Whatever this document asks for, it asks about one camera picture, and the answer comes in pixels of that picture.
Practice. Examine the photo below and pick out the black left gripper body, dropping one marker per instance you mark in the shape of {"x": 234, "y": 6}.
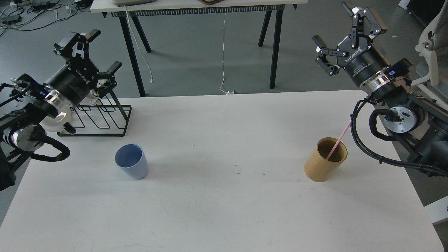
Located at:
{"x": 74, "y": 80}

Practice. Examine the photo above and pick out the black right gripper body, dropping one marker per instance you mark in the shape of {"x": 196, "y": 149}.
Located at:
{"x": 361, "y": 62}

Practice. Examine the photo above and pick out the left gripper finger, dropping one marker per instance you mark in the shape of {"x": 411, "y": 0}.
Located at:
{"x": 109, "y": 75}
{"x": 74, "y": 48}

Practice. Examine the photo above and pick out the blue plastic cup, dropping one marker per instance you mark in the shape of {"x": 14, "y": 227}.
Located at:
{"x": 132, "y": 160}

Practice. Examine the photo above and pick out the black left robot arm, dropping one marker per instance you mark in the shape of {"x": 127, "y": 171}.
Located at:
{"x": 22, "y": 130}

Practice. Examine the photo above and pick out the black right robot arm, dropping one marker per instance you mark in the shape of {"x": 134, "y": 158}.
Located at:
{"x": 417, "y": 123}

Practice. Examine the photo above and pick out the wooden cylindrical cup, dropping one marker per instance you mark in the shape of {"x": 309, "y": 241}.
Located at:
{"x": 318, "y": 167}

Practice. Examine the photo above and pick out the white mug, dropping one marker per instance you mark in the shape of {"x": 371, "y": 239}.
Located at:
{"x": 93, "y": 97}

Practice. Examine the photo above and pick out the white bowl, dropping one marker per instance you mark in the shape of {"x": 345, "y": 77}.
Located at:
{"x": 57, "y": 124}

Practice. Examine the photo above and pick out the white office chair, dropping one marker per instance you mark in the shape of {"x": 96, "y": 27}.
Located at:
{"x": 432, "y": 47}

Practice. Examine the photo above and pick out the background table with black legs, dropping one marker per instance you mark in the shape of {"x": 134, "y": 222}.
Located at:
{"x": 193, "y": 26}

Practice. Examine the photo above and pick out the pink chopstick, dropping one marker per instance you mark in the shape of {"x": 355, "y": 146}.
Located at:
{"x": 338, "y": 141}

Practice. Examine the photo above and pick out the black wire dish rack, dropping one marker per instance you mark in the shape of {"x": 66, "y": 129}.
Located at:
{"x": 105, "y": 117}

